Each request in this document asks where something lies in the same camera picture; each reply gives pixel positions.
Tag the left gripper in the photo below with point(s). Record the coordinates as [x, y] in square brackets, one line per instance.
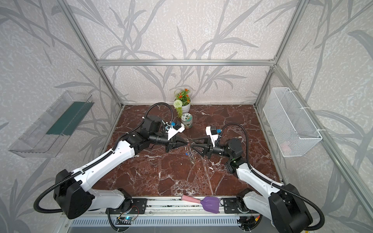
[169, 144]

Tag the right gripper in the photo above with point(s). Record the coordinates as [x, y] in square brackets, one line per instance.
[208, 148]

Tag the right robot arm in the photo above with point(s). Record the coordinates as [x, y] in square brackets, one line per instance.
[289, 211]

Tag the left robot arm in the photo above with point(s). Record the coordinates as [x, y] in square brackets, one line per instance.
[73, 192]

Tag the potted plant orange flowers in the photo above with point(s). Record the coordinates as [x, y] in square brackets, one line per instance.
[182, 101]

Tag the green circuit board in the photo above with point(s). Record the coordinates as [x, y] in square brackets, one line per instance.
[127, 220]

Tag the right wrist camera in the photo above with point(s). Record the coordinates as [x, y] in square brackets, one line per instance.
[214, 134]

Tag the purple scoop pink handle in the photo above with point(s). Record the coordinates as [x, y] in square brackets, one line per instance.
[209, 204]

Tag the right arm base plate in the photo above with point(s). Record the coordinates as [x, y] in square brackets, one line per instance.
[234, 206]

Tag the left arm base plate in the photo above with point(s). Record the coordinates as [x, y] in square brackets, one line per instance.
[133, 206]

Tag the white wire basket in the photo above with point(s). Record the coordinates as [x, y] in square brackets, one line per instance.
[292, 127]

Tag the clear plastic wall shelf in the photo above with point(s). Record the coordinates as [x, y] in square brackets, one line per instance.
[47, 136]

